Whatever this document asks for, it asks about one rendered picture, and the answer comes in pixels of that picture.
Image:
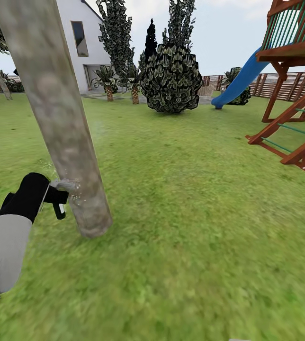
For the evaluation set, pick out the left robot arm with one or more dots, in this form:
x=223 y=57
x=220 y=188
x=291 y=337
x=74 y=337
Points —
x=17 y=215

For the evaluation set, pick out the pesticide atomizer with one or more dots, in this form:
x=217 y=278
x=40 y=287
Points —
x=59 y=211

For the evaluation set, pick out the garden chair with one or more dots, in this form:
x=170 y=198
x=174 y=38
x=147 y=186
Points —
x=206 y=91

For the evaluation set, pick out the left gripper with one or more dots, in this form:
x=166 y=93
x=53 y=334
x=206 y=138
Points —
x=59 y=197

